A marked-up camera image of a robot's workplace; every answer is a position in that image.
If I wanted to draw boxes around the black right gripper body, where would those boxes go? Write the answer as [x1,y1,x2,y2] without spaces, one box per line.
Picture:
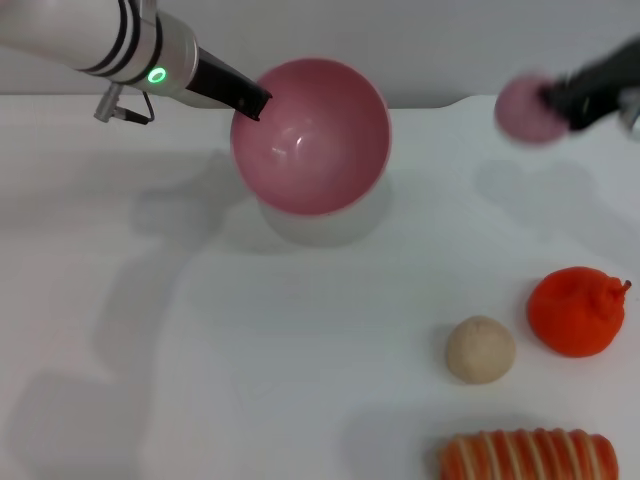
[564,37,640,132]

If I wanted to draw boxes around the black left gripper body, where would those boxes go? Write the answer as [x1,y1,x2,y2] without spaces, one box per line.
[187,45,266,109]

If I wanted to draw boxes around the pink toy peach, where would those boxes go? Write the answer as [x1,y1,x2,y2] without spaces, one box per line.
[493,73,570,147]

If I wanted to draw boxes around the pink plastic bowl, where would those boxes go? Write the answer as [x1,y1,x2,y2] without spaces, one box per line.
[229,58,393,216]

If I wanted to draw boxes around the red-orange toy fruit with stem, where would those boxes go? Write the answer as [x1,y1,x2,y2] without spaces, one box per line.
[527,265,632,359]

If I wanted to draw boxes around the beige round toy bun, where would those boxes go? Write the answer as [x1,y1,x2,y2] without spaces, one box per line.
[446,315,516,385]

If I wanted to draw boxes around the orange white-striped toy salmon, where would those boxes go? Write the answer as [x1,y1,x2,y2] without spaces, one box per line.
[437,428,620,480]

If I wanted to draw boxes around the left arm connector cable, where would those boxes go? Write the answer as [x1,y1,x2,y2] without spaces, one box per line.
[93,82,155,125]

